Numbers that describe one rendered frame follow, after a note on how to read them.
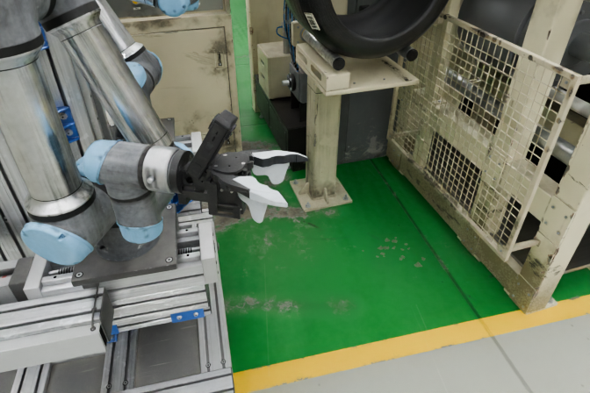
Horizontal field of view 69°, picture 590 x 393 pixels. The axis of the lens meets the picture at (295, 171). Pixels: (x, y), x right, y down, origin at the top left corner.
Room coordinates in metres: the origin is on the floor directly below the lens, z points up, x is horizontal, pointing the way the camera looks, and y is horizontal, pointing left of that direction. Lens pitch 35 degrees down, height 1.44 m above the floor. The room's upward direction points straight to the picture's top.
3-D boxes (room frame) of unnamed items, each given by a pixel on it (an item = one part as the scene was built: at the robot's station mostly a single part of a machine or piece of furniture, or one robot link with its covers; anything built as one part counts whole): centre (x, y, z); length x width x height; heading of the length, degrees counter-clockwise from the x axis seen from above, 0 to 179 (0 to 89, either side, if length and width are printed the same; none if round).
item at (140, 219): (0.61, 0.28, 0.94); 0.11 x 0.08 x 0.11; 168
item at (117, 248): (0.75, 0.40, 0.77); 0.15 x 0.15 x 0.10
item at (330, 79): (1.57, -0.10, 0.84); 0.36 x 0.09 x 0.06; 17
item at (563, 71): (1.49, -0.61, 0.65); 0.90 x 0.02 x 0.70; 17
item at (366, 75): (1.62, -0.23, 0.80); 0.37 x 0.36 x 0.02; 107
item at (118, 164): (0.59, 0.28, 1.04); 0.11 x 0.08 x 0.09; 78
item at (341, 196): (1.85, -0.14, 0.02); 0.27 x 0.27 x 0.04; 17
